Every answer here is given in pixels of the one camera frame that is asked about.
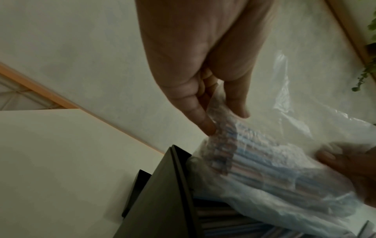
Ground bundle of pastel straws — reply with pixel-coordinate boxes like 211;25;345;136
202;102;363;218

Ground person's right hand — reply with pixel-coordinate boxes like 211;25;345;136
316;142;376;206

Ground black storage box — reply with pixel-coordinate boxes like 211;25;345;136
113;144;208;238

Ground person's left hand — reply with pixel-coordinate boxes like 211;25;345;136
134;0;278;136

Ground wooden trim strip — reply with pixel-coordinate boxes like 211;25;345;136
324;0;376;73
0;62;166;154

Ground pile of loose pastel straws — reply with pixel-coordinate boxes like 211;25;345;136
192;198;376;238

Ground green leafy plant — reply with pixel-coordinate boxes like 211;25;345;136
351;13;376;92

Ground black box lid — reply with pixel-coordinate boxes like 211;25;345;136
121;169;152;218

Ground clear plastic bag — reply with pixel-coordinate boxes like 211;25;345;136
186;50;376;238

